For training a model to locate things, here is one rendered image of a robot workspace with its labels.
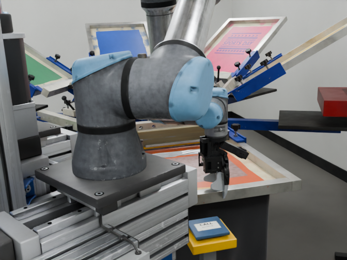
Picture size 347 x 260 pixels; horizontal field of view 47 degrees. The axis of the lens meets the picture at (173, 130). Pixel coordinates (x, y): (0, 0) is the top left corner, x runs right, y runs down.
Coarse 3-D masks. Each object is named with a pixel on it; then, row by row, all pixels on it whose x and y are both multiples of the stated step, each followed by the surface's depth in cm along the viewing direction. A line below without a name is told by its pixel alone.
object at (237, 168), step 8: (192, 160) 173; (200, 160) 172; (232, 160) 171; (200, 168) 163; (232, 168) 162; (240, 168) 162; (232, 176) 153; (240, 176) 153; (248, 176) 153; (256, 176) 153; (232, 184) 146
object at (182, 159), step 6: (156, 150) 188; (162, 150) 188; (168, 150) 188; (174, 150) 188; (180, 156) 179; (186, 162) 170; (198, 174) 157; (198, 180) 151; (198, 186) 146; (204, 186) 145; (210, 186) 145
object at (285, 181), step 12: (240, 144) 181; (252, 156) 169; (264, 156) 164; (264, 168) 158; (276, 168) 151; (276, 180) 140; (288, 180) 139; (300, 180) 139; (204, 192) 132; (216, 192) 132; (228, 192) 133; (240, 192) 134; (252, 192) 136; (264, 192) 137; (276, 192) 138
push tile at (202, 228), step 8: (216, 216) 120; (192, 224) 115; (200, 224) 115; (208, 224) 115; (216, 224) 115; (192, 232) 112; (200, 232) 111; (208, 232) 111; (216, 232) 111; (224, 232) 111
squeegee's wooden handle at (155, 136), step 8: (160, 128) 186; (168, 128) 186; (176, 128) 186; (184, 128) 187; (192, 128) 188; (200, 128) 189; (144, 136) 183; (152, 136) 184; (160, 136) 185; (168, 136) 186; (176, 136) 187; (184, 136) 188; (192, 136) 189; (144, 144) 184
